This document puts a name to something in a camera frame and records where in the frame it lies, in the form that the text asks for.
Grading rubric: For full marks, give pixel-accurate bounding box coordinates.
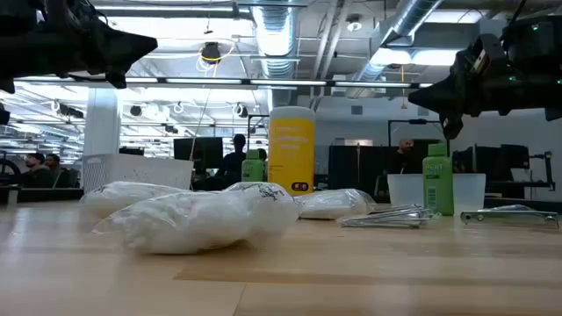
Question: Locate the tall green shampoo bottle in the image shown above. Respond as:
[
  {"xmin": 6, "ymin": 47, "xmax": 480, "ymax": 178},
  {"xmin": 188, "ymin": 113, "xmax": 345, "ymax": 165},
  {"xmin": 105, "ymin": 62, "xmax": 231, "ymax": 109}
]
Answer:
[{"xmin": 421, "ymin": 142, "xmax": 455, "ymax": 217}]

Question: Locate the overhead light bar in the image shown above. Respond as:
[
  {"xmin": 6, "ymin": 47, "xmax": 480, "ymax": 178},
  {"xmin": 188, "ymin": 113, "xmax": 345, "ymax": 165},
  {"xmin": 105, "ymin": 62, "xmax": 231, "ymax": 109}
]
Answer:
[{"xmin": 0, "ymin": 75, "xmax": 435, "ymax": 90}]

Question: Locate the small green bottle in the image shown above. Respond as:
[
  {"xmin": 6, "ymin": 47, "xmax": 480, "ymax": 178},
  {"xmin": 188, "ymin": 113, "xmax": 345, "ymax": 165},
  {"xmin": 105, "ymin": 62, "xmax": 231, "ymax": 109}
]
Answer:
[{"xmin": 241, "ymin": 148, "xmax": 265, "ymax": 183}]

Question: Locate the cotton ball bag scribbled label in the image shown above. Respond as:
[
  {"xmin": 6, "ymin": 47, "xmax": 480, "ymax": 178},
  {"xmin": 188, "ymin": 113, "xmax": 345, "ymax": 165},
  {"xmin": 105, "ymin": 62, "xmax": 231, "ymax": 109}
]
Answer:
[{"xmin": 78, "ymin": 181, "xmax": 191, "ymax": 220}]

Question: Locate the person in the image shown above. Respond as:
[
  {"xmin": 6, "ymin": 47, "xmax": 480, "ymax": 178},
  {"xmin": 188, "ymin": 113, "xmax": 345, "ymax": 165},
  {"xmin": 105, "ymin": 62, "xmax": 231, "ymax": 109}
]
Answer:
[
  {"xmin": 45, "ymin": 153, "xmax": 74, "ymax": 189},
  {"xmin": 17, "ymin": 152, "xmax": 56, "ymax": 190},
  {"xmin": 214, "ymin": 133, "xmax": 248, "ymax": 190},
  {"xmin": 388, "ymin": 138, "xmax": 418, "ymax": 176}
]

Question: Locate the cotton ball bag Vanity Pack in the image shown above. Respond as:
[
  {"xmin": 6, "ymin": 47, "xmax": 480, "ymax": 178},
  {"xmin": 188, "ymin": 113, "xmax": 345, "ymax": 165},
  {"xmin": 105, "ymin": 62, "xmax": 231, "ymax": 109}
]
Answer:
[{"xmin": 91, "ymin": 181, "xmax": 301, "ymax": 256}]

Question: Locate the yellow wipes canister white lid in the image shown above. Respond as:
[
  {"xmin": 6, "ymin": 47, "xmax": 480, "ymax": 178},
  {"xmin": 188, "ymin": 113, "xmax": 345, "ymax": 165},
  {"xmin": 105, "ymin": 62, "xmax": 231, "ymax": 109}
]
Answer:
[{"xmin": 267, "ymin": 105, "xmax": 316, "ymax": 197}]

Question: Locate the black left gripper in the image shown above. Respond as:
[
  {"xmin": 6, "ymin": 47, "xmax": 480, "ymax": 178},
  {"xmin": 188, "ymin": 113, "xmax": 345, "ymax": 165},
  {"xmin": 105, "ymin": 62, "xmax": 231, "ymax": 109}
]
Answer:
[{"xmin": 25, "ymin": 0, "xmax": 158, "ymax": 90}]

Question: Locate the white pillar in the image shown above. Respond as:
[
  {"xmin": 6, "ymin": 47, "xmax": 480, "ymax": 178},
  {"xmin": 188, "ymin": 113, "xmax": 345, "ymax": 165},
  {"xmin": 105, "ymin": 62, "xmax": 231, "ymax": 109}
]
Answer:
[{"xmin": 82, "ymin": 87, "xmax": 123, "ymax": 158}]

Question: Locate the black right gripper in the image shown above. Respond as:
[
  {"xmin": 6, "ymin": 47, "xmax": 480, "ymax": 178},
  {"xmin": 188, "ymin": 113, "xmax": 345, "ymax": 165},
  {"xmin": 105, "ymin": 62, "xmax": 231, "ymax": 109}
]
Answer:
[{"xmin": 407, "ymin": 33, "xmax": 562, "ymax": 140}]

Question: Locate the white perforated plastic basket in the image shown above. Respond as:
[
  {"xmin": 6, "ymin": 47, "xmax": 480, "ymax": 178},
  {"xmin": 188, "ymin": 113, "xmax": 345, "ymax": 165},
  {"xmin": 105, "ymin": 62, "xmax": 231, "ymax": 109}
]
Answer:
[{"xmin": 82, "ymin": 153, "xmax": 195, "ymax": 194}]

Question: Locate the black ceiling device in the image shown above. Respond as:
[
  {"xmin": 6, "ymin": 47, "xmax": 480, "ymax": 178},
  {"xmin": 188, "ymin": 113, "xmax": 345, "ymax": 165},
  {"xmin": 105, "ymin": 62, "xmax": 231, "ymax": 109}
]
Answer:
[{"xmin": 200, "ymin": 41, "xmax": 222, "ymax": 65}]

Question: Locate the silver ribbed ventilation duct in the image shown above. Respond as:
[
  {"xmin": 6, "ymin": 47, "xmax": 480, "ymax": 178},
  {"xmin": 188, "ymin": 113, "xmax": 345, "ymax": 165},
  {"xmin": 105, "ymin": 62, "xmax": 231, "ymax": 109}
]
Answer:
[{"xmin": 250, "ymin": 0, "xmax": 304, "ymax": 80}]

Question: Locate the black background frame stand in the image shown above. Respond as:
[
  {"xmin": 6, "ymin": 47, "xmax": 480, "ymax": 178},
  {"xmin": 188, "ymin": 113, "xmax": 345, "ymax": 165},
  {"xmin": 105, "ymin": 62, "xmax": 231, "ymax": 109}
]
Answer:
[{"xmin": 387, "ymin": 118, "xmax": 451, "ymax": 155}]

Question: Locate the cotton ball bag plain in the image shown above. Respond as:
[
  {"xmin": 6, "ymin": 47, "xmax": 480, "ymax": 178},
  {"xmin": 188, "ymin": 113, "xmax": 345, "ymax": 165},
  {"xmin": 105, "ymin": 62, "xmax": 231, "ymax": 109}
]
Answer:
[{"xmin": 293, "ymin": 188, "xmax": 378, "ymax": 221}]

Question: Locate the clear plastic container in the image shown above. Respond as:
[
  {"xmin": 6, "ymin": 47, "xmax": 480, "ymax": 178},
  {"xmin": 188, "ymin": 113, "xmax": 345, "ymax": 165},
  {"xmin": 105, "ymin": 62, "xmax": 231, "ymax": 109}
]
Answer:
[{"xmin": 386, "ymin": 173, "xmax": 487, "ymax": 216}]

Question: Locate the black background monitor row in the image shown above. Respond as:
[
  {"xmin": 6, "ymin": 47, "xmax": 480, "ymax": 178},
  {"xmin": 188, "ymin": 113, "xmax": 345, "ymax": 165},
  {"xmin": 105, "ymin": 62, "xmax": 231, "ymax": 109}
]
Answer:
[{"xmin": 451, "ymin": 143, "xmax": 531, "ymax": 183}]

